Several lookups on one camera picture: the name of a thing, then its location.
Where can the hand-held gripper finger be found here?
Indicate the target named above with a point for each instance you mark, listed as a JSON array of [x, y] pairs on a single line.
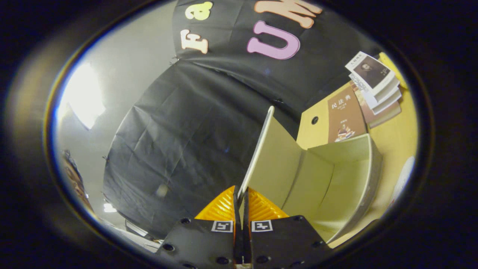
[[238, 239], [247, 239]]

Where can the beige storage box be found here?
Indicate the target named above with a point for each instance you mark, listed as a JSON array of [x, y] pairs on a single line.
[[321, 186]]

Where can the white striped canvas shoe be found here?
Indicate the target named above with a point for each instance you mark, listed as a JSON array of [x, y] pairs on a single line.
[[405, 179]]

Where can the pale brown cover book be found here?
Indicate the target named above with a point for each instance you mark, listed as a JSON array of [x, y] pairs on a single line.
[[384, 116]]

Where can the plain white book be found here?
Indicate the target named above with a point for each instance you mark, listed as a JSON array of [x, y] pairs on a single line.
[[388, 99]]

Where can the white book with portrait cover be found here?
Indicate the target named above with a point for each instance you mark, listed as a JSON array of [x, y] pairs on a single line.
[[371, 71]]

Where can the ceiling light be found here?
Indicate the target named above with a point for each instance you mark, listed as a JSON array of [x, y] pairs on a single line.
[[82, 95]]

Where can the yellow plush toy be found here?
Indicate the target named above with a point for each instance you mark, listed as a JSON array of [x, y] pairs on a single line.
[[392, 65]]

